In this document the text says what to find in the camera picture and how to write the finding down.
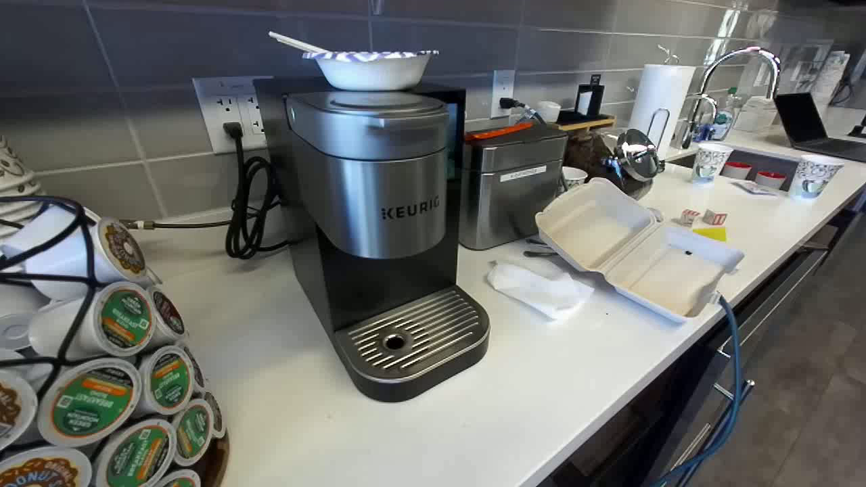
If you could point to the wooden countertop shelf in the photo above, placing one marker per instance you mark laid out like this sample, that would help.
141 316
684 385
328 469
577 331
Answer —
585 124

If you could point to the black box on shelf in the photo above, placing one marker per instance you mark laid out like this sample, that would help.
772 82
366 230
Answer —
591 99

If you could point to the small white container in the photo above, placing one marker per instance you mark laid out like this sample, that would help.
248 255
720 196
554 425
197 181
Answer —
549 112

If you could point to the orange strip on box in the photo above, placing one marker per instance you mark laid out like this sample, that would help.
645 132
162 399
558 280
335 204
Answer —
499 130

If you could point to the stainless steel box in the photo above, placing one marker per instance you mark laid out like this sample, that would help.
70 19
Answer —
509 192

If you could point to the white paper towel roll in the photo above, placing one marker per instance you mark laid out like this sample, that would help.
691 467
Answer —
664 89

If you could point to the white plastic spoon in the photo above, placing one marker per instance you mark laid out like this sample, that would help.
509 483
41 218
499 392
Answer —
293 40

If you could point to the K-cup coffee pod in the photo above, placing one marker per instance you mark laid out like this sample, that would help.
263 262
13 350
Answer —
193 431
87 400
13 406
122 247
170 314
170 380
136 456
113 320
41 469

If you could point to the white foam clamshell lunch pack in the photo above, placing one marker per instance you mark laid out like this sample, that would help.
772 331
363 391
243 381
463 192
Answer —
631 247

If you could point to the white foam bowl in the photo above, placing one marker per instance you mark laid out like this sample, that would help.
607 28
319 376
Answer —
373 69

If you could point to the soap bottle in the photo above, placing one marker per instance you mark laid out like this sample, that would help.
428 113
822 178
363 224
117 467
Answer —
720 118

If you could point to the chrome kitchen faucet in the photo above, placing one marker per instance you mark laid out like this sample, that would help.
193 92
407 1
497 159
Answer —
741 55

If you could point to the patterned paper cup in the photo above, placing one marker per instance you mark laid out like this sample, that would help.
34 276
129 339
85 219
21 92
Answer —
817 178
714 162

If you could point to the small white wall outlet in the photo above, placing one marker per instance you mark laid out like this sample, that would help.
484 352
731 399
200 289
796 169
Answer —
501 85

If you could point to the white wall power outlet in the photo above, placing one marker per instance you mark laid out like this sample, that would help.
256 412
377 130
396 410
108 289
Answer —
217 103

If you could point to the yellow sweetener packet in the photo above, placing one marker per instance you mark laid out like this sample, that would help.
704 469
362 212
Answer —
710 233

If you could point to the silver black Keurig coffee machine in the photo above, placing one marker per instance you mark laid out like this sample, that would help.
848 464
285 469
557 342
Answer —
389 199

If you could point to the silver foil packet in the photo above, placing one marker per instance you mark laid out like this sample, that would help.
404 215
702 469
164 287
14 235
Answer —
749 188

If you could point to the black laptop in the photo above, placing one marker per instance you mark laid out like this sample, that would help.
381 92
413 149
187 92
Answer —
802 122

